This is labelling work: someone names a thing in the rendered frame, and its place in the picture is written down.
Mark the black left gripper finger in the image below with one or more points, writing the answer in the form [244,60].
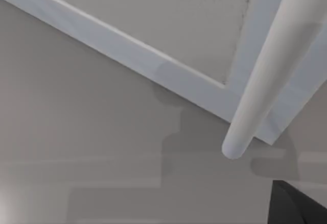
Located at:
[288,206]

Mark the tall white tap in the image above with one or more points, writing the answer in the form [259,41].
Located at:
[258,91]

